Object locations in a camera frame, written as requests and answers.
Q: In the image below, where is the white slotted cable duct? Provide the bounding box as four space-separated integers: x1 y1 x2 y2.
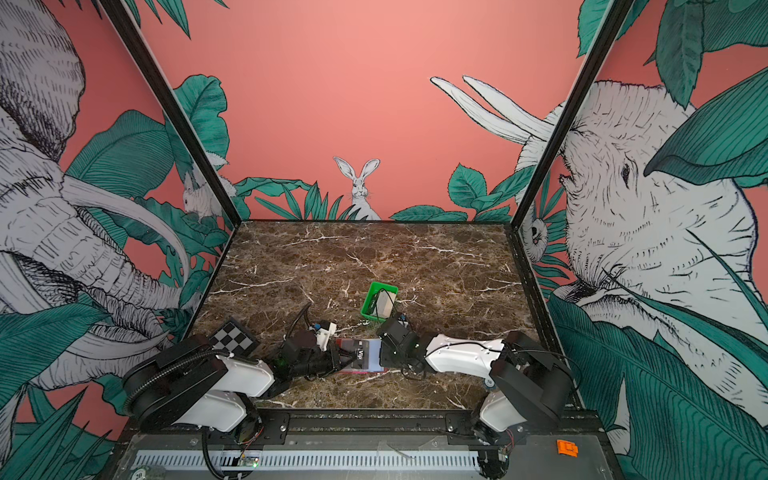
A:
131 449 481 473

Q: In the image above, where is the green plastic tray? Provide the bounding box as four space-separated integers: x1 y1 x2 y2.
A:
360 282 399 322

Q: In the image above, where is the right black frame post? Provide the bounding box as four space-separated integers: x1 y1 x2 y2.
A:
511 0 633 231

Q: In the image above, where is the orange connector block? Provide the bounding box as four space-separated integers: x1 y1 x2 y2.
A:
556 440 579 458

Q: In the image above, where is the checkerboard calibration tag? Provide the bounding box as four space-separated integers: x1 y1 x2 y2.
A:
208 318 260 358

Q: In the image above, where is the left black frame post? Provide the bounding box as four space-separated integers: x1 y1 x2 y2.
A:
99 0 242 230

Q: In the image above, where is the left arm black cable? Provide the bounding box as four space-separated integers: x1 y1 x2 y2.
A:
284 301 313 337

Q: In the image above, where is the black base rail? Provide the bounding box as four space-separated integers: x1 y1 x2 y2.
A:
119 409 601 448

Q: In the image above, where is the stack of credit cards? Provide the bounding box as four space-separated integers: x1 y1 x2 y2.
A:
373 289 395 321

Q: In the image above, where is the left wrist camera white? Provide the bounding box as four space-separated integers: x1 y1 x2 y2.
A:
314 321 337 352

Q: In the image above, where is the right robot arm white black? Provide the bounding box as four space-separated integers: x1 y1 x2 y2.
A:
377 316 573 445

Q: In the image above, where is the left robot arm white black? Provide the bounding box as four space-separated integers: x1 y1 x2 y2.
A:
122 322 363 432

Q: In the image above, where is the black frame post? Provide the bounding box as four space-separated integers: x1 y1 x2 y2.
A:
511 0 633 231
99 0 242 230

